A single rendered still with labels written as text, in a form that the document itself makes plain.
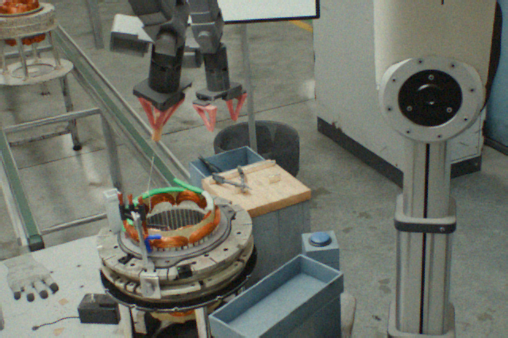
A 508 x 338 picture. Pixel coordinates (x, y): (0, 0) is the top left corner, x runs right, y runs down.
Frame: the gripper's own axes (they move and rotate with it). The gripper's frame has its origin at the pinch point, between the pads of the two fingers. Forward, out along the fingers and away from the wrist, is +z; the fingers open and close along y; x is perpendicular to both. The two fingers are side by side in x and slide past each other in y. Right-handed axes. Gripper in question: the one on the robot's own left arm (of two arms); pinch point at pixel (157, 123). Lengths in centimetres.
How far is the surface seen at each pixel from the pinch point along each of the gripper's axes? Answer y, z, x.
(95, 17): -180, 119, -161
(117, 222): 7.0, 23.2, -2.0
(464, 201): -216, 140, 52
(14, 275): 2, 70, -36
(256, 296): 7.5, 19.3, 31.5
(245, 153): -44, 34, 0
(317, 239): -14.4, 19.7, 33.6
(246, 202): -18.8, 25.1, 14.2
